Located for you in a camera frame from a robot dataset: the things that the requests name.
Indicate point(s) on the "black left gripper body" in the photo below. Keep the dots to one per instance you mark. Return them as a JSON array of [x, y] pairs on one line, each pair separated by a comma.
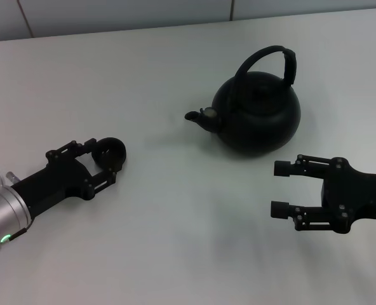
[[61, 181]]

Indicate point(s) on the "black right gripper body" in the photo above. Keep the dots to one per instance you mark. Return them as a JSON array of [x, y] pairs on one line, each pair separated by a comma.
[[359, 197]]

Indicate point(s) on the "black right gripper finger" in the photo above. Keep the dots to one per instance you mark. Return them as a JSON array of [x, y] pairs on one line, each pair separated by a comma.
[[281, 209], [283, 168]]

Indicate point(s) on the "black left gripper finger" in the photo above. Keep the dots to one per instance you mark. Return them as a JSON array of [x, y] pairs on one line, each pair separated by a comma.
[[107, 179], [70, 148]]

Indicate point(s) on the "small black teacup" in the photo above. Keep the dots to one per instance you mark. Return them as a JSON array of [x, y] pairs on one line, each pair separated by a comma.
[[113, 152]]

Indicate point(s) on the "black round teapot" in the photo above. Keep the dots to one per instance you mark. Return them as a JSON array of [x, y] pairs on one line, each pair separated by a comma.
[[258, 120]]

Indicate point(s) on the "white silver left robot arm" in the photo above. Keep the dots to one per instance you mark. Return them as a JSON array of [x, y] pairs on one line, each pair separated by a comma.
[[4, 209]]

